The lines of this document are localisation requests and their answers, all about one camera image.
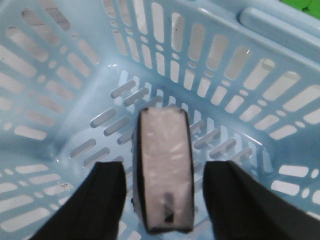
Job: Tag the light blue plastic basket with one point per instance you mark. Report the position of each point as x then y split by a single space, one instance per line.
74 75

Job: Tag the black white tissue pack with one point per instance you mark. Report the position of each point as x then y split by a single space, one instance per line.
163 172

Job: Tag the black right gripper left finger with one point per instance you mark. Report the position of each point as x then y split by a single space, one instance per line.
94 211

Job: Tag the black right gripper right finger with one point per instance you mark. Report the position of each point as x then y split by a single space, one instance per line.
240 208

